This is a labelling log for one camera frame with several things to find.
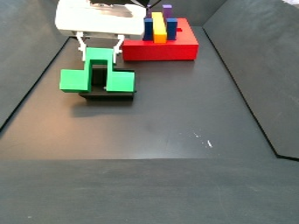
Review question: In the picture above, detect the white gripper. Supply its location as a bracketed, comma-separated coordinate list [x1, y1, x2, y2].
[54, 0, 145, 64]

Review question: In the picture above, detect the green bridge-shaped object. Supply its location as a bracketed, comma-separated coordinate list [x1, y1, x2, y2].
[60, 47, 136, 93]

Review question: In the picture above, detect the black fixture stand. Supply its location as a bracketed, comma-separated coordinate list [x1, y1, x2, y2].
[78, 67, 134, 101]

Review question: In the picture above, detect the red base board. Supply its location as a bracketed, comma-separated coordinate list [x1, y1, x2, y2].
[121, 17, 200, 61]

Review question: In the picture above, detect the blue right rear block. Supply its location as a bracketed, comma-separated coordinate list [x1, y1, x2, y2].
[142, 18, 153, 41]

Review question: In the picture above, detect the blue block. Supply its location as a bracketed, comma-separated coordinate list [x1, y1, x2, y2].
[165, 17, 177, 40]
[142, 18, 153, 41]

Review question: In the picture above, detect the yellow long bar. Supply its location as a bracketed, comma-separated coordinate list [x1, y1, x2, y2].
[152, 12, 166, 44]

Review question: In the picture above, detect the blue left rear block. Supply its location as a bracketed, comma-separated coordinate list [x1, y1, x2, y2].
[165, 17, 177, 40]

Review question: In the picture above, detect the purple left front block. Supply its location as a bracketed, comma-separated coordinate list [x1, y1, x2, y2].
[162, 4, 173, 18]

